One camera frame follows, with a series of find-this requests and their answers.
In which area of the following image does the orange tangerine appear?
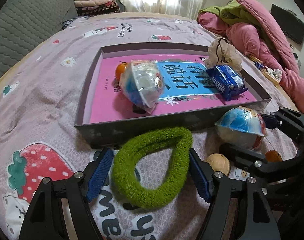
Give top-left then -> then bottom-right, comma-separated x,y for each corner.
265,150 -> 283,163
115,62 -> 128,81

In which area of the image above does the red blue snack bowl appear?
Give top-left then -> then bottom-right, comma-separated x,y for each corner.
215,106 -> 267,150

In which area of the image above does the blue snack packet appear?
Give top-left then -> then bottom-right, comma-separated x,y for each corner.
206,65 -> 248,101

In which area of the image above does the brown walnut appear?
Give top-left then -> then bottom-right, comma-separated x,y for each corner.
206,153 -> 230,176

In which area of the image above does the green fuzzy ring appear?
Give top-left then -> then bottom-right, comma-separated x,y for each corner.
111,126 -> 194,210

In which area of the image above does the beige mesh drawstring bag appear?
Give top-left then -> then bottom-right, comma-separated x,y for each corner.
205,37 -> 242,72

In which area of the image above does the red white snack bowl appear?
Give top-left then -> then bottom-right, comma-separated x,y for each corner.
119,60 -> 164,114

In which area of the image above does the white patterned scrunchie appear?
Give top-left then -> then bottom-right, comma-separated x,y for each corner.
267,68 -> 283,82

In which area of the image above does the yellow biscuit packet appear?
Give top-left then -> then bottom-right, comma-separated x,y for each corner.
261,69 -> 280,87

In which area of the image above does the blue candy wrapper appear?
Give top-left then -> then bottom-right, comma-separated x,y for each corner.
254,61 -> 265,71

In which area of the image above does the pink quilted comforter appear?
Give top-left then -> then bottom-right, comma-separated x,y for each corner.
200,0 -> 304,113

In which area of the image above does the black television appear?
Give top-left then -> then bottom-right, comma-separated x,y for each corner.
270,4 -> 304,45

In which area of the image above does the pink blue book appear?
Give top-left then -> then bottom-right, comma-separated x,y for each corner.
87,54 -> 256,124

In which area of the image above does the purple strawberry bedsheet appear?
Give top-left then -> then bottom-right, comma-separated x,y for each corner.
0,16 -> 299,240

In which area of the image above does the green garment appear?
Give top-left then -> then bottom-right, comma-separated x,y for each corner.
198,0 -> 261,27

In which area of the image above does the grey quilted headboard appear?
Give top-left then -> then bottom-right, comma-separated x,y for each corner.
0,0 -> 77,78

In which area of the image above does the stack of folded blankets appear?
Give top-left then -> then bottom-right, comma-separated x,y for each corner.
74,0 -> 122,17

